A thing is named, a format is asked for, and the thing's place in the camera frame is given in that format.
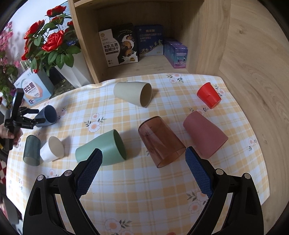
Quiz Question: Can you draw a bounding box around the red plastic cup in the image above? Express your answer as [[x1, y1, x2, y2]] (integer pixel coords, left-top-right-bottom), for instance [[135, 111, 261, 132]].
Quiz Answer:
[[197, 82, 221, 109]]

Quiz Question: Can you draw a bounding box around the brown transparent cup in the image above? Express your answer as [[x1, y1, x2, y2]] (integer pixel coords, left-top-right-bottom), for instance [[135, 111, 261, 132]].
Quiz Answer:
[[138, 116, 186, 168]]

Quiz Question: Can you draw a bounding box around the red rose bouquet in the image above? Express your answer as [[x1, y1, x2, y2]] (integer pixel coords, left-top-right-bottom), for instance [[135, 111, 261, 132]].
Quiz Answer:
[[21, 5, 81, 75]]

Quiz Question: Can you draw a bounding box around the yellow checkered floral tablecloth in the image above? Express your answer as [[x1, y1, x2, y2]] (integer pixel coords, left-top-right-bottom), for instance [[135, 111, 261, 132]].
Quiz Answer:
[[6, 73, 270, 234]]

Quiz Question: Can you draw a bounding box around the blue plastic cup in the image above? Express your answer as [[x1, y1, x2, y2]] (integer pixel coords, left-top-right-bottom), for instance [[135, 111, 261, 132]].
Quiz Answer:
[[35, 105, 57, 127]]

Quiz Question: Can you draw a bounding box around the wooden shelf unit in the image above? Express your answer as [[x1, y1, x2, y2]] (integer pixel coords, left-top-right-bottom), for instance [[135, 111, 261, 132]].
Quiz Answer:
[[69, 1, 231, 83]]

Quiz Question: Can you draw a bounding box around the black and white biscuit box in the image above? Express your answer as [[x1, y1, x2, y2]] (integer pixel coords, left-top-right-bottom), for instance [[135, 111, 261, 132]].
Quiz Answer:
[[98, 23, 139, 67]]

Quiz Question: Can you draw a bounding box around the person's left hand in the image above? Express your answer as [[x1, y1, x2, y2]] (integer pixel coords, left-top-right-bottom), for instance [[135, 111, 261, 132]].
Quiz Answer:
[[0, 124, 23, 148]]

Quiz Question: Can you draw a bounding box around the white vase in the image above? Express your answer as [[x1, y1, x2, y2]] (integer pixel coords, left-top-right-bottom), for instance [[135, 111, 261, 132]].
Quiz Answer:
[[56, 52, 94, 88]]

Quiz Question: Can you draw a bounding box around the green plastic cup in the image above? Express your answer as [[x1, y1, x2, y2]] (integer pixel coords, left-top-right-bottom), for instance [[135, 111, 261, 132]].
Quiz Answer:
[[75, 129, 127, 166]]

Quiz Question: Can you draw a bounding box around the pink plastic cup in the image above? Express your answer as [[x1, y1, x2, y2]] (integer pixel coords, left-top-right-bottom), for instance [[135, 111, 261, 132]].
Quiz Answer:
[[183, 111, 228, 159]]

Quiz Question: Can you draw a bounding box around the white plastic cup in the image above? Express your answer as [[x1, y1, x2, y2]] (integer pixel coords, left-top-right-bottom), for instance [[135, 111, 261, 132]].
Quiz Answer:
[[40, 136, 65, 163]]

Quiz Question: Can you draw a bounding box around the dark blue box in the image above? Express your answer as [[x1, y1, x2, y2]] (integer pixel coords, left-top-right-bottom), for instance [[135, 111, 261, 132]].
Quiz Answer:
[[136, 24, 164, 57]]

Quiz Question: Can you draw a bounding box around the dark teal transparent cup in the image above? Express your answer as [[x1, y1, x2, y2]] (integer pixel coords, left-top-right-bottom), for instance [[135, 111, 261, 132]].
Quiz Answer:
[[23, 135, 41, 166]]

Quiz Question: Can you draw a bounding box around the beige plastic cup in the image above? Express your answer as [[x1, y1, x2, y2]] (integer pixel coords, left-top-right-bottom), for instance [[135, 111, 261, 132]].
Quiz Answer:
[[114, 82, 152, 107]]

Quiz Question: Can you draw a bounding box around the purple box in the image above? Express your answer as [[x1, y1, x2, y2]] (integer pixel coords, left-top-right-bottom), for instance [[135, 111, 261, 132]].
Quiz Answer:
[[164, 41, 188, 69]]

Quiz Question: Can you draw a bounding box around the white blue probiotic box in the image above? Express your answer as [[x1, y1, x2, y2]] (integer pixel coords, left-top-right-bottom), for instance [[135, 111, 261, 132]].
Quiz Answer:
[[13, 69, 54, 106]]

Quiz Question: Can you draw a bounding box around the pink flower plant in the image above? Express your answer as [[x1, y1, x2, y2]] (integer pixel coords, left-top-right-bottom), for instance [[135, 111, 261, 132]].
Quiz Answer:
[[1, 22, 20, 106]]

